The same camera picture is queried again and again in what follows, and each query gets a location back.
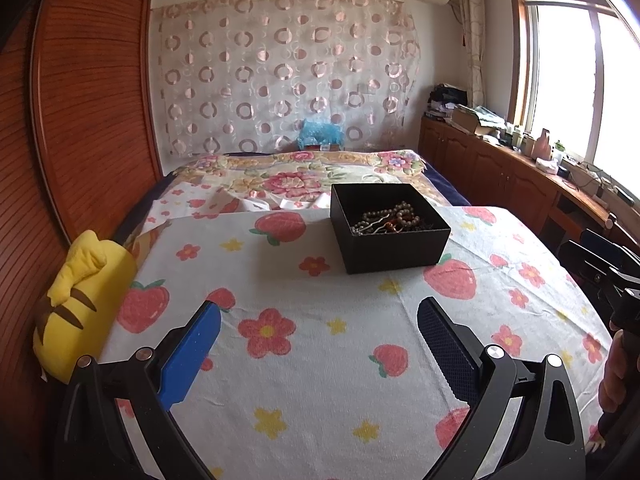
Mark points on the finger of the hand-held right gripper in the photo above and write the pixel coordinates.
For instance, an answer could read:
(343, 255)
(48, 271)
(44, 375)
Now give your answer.
(612, 245)
(592, 262)

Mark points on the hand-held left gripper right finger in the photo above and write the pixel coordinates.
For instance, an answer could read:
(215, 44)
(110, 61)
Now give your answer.
(445, 350)

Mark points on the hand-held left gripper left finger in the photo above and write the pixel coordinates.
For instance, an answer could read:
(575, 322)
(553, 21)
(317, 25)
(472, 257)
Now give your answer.
(192, 355)

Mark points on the black jewelry box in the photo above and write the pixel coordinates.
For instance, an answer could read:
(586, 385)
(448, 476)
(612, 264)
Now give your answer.
(395, 252)

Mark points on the person's right hand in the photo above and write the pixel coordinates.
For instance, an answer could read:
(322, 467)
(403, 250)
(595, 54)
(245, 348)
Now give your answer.
(612, 375)

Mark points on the pink bottle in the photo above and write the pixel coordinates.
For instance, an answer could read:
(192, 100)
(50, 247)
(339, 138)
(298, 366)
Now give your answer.
(542, 145)

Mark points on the yellow plush pillow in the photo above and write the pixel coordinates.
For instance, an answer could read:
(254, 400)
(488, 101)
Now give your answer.
(85, 285)

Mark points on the wooden cabinet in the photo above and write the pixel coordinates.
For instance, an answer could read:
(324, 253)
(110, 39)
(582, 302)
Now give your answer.
(480, 165)

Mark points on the dark blue bedsheet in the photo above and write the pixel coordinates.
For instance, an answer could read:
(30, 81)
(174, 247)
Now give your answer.
(447, 185)

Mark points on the window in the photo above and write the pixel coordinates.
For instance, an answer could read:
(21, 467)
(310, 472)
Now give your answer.
(555, 70)

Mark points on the cardboard box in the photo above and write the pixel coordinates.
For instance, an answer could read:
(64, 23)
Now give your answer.
(472, 119)

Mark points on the floral blanket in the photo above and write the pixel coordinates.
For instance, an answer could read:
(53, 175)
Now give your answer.
(280, 180)

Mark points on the pile of dark clothes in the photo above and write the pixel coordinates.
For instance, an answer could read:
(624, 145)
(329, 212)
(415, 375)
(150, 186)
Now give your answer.
(445, 102)

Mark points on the blue plastic bag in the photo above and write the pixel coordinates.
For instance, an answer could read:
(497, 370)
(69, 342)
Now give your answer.
(320, 134)

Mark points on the beige window curtain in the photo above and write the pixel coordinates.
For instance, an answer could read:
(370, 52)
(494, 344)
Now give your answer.
(472, 35)

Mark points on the wooden headboard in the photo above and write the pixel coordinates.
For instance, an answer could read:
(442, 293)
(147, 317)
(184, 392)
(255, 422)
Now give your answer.
(85, 110)

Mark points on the circle pattern sheer curtain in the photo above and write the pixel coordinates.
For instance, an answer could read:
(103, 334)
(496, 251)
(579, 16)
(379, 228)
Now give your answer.
(275, 75)

